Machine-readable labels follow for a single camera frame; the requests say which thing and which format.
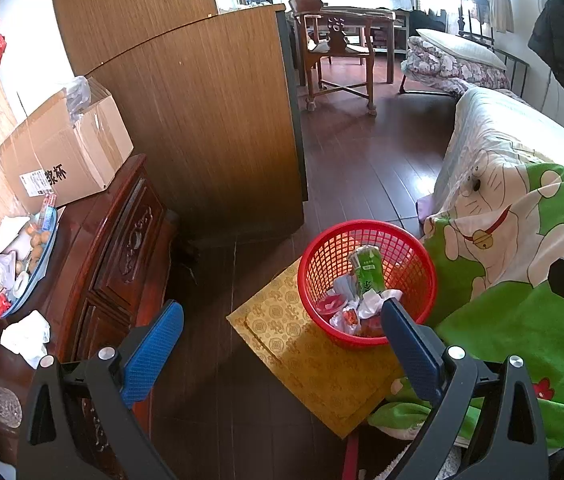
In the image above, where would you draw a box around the cardboard box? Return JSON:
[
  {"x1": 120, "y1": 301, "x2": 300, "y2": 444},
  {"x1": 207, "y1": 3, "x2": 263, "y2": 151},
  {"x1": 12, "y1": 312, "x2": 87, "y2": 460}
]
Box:
[{"x1": 0, "y1": 77, "x2": 135, "y2": 209}]

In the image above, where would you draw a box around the folded floral quilt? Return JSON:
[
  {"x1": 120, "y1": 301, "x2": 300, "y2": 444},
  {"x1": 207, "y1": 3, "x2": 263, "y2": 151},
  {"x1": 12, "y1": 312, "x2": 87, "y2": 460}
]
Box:
[{"x1": 401, "y1": 36, "x2": 512, "y2": 97}]

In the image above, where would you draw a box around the purple cloth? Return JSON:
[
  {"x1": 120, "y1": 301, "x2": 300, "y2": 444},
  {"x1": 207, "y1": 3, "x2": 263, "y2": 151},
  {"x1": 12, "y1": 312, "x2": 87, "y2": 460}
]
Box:
[{"x1": 416, "y1": 195, "x2": 439, "y2": 224}]

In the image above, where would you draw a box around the black coat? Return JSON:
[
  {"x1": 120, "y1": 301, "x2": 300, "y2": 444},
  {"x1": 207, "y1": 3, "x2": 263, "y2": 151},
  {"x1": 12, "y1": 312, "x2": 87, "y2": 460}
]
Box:
[{"x1": 528, "y1": 0, "x2": 564, "y2": 106}]

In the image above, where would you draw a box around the yellow patterned cushion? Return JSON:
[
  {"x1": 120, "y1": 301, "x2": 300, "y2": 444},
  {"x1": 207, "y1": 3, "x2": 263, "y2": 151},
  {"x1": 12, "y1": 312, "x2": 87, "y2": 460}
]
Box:
[{"x1": 226, "y1": 257, "x2": 405, "y2": 439}]

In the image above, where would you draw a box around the white tissue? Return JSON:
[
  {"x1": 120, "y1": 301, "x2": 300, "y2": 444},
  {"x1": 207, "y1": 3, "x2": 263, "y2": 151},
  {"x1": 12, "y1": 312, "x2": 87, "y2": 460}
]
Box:
[
  {"x1": 0, "y1": 310, "x2": 51, "y2": 369},
  {"x1": 357, "y1": 291, "x2": 403, "y2": 319}
]

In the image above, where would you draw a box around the carved dark wooden chest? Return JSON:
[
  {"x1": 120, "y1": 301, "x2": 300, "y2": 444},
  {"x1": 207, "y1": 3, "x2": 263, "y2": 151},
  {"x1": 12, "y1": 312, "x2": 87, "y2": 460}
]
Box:
[{"x1": 0, "y1": 155, "x2": 180, "y2": 480}]

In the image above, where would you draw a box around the blue face mask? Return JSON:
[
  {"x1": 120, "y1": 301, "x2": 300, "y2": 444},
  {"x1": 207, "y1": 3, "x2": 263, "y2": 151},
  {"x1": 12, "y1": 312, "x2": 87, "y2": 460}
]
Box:
[{"x1": 333, "y1": 276, "x2": 359, "y2": 306}]

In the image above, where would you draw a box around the wooden low cabinet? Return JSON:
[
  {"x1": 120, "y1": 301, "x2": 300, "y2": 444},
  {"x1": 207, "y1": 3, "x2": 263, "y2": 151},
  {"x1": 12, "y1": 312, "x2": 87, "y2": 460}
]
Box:
[{"x1": 84, "y1": 4, "x2": 310, "y2": 241}]

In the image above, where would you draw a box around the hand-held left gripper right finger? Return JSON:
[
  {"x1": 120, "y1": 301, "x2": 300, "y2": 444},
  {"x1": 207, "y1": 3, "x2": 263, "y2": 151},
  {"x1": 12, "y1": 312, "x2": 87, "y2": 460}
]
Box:
[{"x1": 381, "y1": 297, "x2": 549, "y2": 480}]

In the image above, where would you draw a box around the clear plastic wrap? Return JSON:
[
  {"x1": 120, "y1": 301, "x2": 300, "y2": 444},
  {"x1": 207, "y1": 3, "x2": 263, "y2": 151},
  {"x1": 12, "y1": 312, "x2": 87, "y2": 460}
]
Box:
[{"x1": 64, "y1": 76, "x2": 93, "y2": 124}]

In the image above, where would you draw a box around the blue rimmed tray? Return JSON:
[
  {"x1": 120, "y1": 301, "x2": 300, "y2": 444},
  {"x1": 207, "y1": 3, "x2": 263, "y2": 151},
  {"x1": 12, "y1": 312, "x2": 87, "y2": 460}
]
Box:
[{"x1": 0, "y1": 205, "x2": 61, "y2": 319}]

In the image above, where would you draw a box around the red snack bag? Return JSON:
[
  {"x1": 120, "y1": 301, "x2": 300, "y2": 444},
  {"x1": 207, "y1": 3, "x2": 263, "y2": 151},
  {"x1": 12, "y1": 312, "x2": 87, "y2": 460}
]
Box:
[{"x1": 343, "y1": 310, "x2": 387, "y2": 338}]

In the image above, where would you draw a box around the wooden table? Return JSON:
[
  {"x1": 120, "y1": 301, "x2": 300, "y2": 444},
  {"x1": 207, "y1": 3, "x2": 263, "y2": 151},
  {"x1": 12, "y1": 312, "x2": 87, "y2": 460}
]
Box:
[{"x1": 322, "y1": 6, "x2": 397, "y2": 85}]

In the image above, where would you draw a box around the carved wooden armchair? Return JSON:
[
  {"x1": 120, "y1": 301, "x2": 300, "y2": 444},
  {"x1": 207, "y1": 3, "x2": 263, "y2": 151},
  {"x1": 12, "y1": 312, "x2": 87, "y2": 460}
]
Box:
[{"x1": 289, "y1": 0, "x2": 379, "y2": 114}]

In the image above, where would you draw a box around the white pillow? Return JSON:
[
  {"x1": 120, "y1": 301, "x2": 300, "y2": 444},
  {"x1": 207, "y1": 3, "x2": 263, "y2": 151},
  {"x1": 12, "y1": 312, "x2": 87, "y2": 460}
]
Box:
[{"x1": 416, "y1": 28, "x2": 508, "y2": 72}]

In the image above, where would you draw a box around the green drink carton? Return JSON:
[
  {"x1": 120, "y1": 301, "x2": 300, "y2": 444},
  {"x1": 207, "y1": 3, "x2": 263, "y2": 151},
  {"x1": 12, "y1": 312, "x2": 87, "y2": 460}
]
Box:
[{"x1": 349, "y1": 245, "x2": 387, "y2": 297}]

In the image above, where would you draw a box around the black metal bed frame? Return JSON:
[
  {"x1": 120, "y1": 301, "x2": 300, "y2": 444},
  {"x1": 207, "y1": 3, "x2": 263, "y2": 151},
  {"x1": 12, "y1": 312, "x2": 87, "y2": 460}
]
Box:
[{"x1": 457, "y1": 0, "x2": 531, "y2": 102}]

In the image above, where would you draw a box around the red plastic basket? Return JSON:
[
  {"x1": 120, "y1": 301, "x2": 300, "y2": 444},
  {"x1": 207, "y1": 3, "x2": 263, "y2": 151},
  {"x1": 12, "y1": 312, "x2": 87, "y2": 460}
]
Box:
[{"x1": 298, "y1": 219, "x2": 437, "y2": 349}]

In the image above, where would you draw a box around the clear red printed packet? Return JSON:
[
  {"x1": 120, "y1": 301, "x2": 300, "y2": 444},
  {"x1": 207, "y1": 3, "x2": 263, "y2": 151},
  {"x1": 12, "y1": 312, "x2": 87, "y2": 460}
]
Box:
[{"x1": 316, "y1": 294, "x2": 347, "y2": 328}]

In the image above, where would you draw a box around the white crumpled paper bag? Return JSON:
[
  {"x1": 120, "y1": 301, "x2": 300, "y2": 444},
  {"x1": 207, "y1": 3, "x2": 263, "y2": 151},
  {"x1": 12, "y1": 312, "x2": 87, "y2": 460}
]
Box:
[{"x1": 0, "y1": 215, "x2": 32, "y2": 302}]

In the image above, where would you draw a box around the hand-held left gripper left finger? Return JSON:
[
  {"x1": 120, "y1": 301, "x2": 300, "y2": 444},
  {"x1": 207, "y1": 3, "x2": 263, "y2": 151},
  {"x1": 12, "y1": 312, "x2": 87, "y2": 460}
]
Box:
[{"x1": 16, "y1": 300, "x2": 184, "y2": 480}]

